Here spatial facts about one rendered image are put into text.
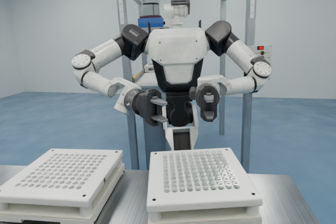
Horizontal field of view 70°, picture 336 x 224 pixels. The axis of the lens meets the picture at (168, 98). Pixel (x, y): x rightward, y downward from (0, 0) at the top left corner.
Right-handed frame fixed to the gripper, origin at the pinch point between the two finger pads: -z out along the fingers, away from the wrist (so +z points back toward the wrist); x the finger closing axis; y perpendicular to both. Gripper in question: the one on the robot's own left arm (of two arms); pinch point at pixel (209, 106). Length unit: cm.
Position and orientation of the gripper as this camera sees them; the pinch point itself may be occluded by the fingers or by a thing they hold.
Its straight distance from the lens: 78.4
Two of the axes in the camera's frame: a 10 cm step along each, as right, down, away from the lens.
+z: 1.1, -2.5, 9.6
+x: 0.4, 9.7, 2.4
